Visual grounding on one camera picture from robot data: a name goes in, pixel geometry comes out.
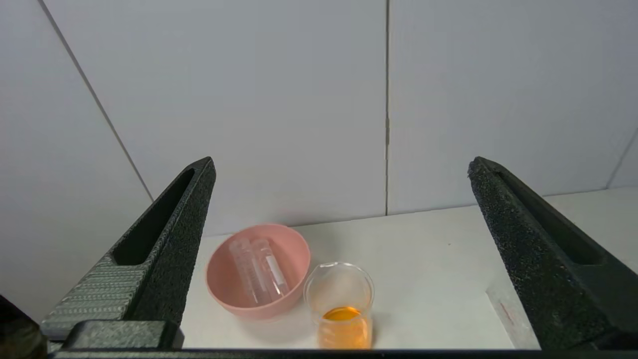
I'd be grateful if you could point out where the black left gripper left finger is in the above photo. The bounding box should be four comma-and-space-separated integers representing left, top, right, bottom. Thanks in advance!
41, 157, 217, 341

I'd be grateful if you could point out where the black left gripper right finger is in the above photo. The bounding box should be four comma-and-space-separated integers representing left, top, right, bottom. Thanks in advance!
467, 157, 638, 351

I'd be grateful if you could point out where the red pigment test tube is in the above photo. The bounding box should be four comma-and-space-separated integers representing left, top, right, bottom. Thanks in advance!
228, 238, 273, 306

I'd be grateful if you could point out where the clear glass beaker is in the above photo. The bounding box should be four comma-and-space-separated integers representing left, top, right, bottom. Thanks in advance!
303, 261, 376, 350

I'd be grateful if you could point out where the pink bowl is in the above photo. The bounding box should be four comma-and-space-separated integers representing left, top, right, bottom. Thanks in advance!
205, 223, 312, 321

